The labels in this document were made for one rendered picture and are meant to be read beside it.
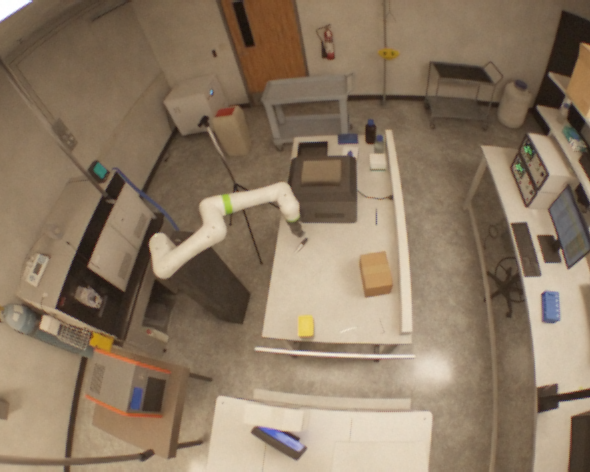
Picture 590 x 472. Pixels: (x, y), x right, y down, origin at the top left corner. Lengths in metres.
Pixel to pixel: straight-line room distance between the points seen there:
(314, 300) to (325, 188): 0.71
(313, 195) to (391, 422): 1.38
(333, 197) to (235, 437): 1.45
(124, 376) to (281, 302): 1.13
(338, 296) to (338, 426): 0.91
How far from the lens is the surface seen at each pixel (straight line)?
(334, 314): 1.82
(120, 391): 2.02
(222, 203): 1.63
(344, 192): 1.88
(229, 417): 1.30
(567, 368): 2.30
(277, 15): 4.40
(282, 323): 1.84
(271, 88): 3.90
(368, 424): 1.21
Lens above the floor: 2.64
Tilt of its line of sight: 57 degrees down
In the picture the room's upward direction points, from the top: 18 degrees counter-clockwise
